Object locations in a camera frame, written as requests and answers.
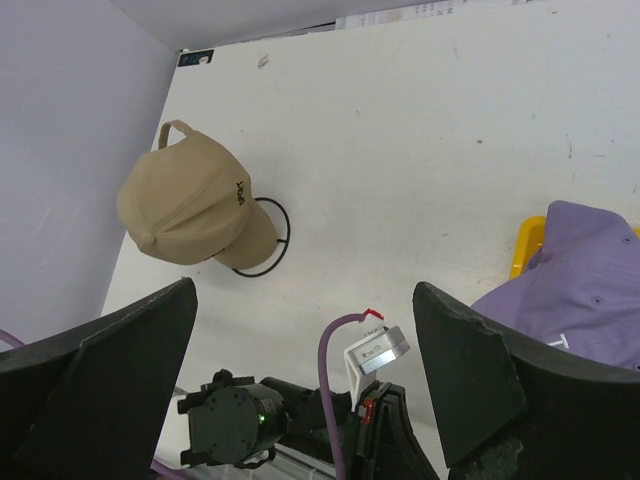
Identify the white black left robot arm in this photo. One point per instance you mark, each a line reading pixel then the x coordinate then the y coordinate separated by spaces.
pixel 239 421

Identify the black wire hat stand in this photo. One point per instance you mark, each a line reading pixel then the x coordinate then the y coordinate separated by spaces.
pixel 262 243

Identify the beige R baseball cap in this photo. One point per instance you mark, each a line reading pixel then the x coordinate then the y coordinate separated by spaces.
pixel 187 200

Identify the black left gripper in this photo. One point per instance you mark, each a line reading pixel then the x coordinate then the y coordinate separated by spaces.
pixel 379 442

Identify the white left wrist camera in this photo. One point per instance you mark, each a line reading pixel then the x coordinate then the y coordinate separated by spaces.
pixel 365 357

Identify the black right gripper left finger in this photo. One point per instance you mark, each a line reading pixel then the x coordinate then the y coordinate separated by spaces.
pixel 90 403

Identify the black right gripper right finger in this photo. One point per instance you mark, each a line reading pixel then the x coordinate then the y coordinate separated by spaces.
pixel 510 407

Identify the yellow plastic tray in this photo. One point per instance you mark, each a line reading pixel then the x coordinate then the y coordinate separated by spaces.
pixel 541 239

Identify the lavender LA baseball cap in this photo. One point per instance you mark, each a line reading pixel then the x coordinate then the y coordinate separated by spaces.
pixel 580 291

